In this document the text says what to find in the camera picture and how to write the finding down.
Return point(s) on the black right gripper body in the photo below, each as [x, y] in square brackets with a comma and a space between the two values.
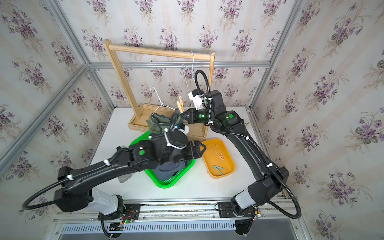
[198, 116]

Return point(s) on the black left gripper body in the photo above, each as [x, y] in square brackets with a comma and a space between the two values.
[190, 152]

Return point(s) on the yellow clothespin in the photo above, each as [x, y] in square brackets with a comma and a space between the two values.
[180, 104]

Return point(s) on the orange clothespin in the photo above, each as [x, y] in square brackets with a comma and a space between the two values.
[220, 155]

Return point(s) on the mint green clothespin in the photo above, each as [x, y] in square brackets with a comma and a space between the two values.
[219, 169]

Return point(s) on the olive green tank top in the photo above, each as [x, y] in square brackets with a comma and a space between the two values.
[158, 123]

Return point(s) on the grey blue tank top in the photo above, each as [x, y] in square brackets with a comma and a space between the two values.
[167, 170]

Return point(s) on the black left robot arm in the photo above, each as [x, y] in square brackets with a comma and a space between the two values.
[75, 189]

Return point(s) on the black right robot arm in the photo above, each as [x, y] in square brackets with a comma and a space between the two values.
[270, 178]

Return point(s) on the green plastic basket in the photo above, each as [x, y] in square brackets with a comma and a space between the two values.
[172, 181]

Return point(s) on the yellow plastic tray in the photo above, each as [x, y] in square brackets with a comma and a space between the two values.
[210, 158]

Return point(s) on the grey sponge block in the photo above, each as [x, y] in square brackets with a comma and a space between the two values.
[124, 178]

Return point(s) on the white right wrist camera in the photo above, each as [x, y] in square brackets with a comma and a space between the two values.
[198, 99]

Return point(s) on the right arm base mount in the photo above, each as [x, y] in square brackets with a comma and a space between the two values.
[244, 217]

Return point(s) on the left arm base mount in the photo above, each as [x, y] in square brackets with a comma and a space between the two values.
[116, 221]

